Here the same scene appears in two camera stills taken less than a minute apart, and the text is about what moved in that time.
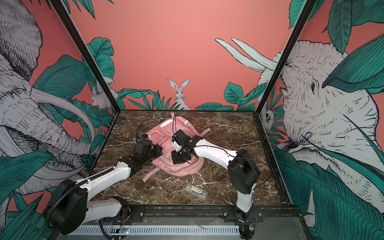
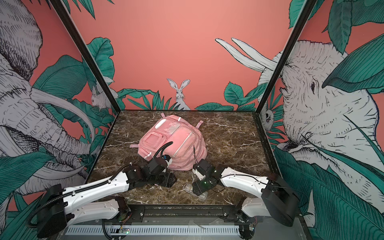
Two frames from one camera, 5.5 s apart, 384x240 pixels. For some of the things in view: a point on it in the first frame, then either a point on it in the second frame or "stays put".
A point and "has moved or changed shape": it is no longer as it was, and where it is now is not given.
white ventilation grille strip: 158,230 stays put
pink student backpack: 161,133 has moved or changed shape
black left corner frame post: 84,51 stays put
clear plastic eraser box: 195,191 stays put
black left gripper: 159,151 → 170,179
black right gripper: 176,159 → 198,187
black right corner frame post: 305,11 stays put
